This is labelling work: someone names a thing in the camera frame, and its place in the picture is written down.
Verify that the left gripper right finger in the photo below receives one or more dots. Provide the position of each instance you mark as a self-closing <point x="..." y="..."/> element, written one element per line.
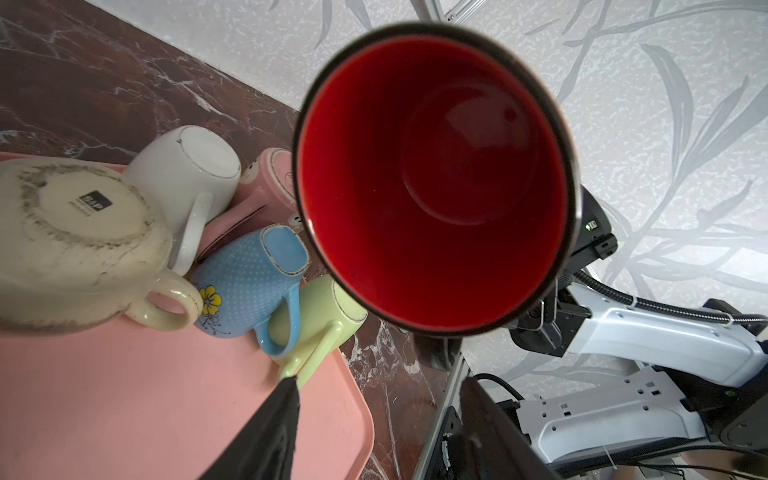
<point x="493" y="447"/>

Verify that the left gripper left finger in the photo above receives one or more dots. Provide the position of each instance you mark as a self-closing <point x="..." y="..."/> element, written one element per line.
<point x="265" y="446"/>

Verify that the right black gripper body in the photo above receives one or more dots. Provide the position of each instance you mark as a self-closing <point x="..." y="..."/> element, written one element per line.
<point x="550" y="326"/>

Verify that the red mug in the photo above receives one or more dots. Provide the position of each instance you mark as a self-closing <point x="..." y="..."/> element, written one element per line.
<point x="437" y="181"/>

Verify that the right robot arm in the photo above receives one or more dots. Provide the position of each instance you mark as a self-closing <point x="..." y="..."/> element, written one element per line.
<point x="702" y="376"/>

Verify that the light green mug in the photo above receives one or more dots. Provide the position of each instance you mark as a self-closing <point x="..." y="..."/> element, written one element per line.
<point x="329" y="316"/>

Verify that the blue dotted mug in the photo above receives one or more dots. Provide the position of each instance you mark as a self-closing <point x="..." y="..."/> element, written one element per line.
<point x="244" y="283"/>

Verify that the pink patterned mug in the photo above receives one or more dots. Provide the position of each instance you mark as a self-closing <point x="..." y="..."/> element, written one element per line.
<point x="264" y="196"/>

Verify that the beige speckled round mug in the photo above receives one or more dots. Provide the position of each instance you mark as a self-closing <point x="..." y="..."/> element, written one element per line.
<point x="80" y="247"/>

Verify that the white mug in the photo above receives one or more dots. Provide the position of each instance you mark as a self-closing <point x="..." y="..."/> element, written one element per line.
<point x="192" y="174"/>

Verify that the pink plastic tray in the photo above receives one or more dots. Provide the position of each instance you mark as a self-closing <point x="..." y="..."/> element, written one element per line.
<point x="125" y="401"/>

